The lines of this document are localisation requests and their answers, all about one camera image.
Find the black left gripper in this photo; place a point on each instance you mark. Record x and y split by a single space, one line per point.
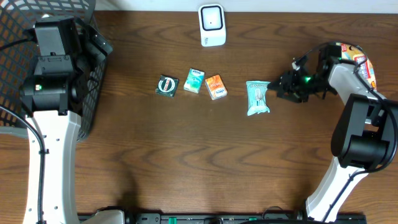
97 45

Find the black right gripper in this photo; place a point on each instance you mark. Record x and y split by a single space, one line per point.
288 81

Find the light teal wipes pack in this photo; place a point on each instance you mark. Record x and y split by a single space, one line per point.
256 91

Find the orange tissue pack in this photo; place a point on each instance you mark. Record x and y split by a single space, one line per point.
216 87

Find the yellow blue snack bag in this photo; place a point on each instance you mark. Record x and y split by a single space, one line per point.
355 53

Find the green tissue pack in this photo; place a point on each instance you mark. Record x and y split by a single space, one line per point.
194 80

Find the round black tin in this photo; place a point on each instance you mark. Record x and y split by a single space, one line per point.
167 86

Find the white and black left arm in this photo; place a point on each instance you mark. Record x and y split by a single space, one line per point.
53 95

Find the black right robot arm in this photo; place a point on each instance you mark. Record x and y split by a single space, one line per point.
365 138

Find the dark grey mesh basket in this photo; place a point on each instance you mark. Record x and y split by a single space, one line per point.
17 61

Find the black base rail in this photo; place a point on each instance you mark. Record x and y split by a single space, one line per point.
155 218

